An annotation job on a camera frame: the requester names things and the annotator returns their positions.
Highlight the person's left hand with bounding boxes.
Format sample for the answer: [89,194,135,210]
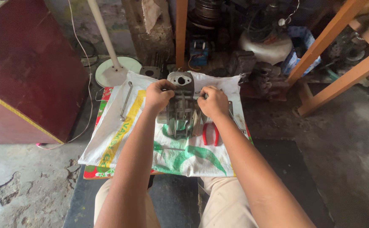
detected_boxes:
[144,79,177,114]

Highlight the person's right hand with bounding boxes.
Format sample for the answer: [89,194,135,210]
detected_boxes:
[197,85,230,120]

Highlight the grey metal engine cylinder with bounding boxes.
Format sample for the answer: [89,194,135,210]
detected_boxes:
[157,71,204,140]

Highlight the square metal gasket plate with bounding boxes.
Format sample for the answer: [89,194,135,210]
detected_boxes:
[139,66,161,80]

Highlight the metal spanner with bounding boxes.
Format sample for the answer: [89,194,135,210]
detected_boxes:
[228,101,247,135]

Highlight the blue electric motor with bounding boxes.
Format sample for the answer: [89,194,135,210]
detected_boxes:
[189,39,210,67]

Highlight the long metal wrench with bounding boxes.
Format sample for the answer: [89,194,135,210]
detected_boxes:
[120,81,133,122]

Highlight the white woven sack cloth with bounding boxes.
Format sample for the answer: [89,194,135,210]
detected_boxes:
[78,71,249,177]

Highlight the dark engine block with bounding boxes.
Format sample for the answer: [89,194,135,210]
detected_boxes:
[228,50,290,101]

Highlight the white plastic fuel tank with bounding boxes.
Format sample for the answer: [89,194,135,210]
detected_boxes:
[239,31,293,66]

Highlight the blue printed plastic bag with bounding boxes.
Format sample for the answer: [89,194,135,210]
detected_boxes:
[280,26,321,77]

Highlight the person's beige trousers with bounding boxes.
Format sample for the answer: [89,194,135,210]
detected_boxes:
[94,176,259,228]

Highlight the dark red wooden cabinet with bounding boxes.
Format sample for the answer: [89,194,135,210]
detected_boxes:
[0,0,90,144]

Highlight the heap of dark engine parts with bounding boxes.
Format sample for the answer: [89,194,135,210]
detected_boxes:
[325,19,369,83]

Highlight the red handled pliers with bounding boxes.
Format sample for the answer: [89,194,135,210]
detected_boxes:
[202,122,220,147]

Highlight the white pedestal fan stand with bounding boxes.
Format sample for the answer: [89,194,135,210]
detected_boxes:
[87,0,143,88]

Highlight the green handled screwdriver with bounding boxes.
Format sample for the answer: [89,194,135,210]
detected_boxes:
[154,145,186,152]

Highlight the white electric cable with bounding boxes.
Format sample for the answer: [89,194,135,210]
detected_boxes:
[36,0,94,150]

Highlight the orange wooden table frame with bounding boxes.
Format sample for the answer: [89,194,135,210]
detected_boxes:
[176,0,369,118]

